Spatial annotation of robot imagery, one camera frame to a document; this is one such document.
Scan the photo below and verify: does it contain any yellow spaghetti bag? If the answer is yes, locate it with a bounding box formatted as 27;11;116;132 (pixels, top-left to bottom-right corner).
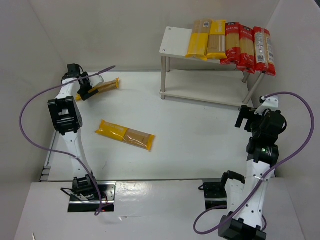
95;120;156;152
185;18;212;61
74;77;120;102

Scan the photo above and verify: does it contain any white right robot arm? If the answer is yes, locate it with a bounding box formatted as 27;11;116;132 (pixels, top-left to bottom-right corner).
218;105;287;240

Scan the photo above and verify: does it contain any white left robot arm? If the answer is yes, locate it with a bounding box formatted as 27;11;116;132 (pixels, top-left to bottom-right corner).
47;63;99;201

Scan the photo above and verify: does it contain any yellow spaghetti box on shelf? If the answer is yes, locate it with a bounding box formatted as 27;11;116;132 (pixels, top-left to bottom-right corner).
206;20;227;60

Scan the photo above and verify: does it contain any white two-tier shelf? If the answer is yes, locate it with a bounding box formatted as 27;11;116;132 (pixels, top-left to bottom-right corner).
159;26;265;107

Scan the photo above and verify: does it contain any yellow spaghetti bag on shelf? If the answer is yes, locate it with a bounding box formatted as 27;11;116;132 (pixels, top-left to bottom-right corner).
185;18;212;61

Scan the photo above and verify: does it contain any red spaghetti bag right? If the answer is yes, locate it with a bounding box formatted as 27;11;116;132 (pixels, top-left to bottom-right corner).
253;26;276;77

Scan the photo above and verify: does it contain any red spaghetti bag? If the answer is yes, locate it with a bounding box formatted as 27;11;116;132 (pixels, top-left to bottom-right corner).
253;26;276;77
220;22;241;65
237;24;255;74

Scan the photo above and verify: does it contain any red spaghetti bag middle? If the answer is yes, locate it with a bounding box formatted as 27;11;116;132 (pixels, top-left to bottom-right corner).
237;24;255;74

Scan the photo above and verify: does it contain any red spaghetti bag left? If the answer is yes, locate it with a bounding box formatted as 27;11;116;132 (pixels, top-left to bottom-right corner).
220;22;241;65

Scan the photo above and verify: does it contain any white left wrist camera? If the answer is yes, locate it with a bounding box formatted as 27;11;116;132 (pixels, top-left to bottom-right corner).
88;75;105;88

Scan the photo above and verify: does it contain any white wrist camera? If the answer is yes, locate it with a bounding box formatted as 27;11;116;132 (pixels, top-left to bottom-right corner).
254;96;279;116
88;75;105;88

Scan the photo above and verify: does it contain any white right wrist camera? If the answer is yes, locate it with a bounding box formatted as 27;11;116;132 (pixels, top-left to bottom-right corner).
254;96;279;116

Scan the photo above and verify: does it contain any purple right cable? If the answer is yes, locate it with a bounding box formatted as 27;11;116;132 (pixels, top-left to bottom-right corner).
193;91;315;235

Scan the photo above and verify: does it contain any purple cable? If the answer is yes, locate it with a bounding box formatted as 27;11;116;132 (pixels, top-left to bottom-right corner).
193;91;315;235
19;65;117;216

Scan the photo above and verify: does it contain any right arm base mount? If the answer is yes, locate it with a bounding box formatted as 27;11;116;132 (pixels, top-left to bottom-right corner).
198;178;227;210

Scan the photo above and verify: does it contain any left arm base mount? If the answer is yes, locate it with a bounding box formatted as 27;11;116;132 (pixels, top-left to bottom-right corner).
67;181;117;213

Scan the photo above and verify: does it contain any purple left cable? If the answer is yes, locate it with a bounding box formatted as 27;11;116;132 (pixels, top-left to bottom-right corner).
19;65;117;216

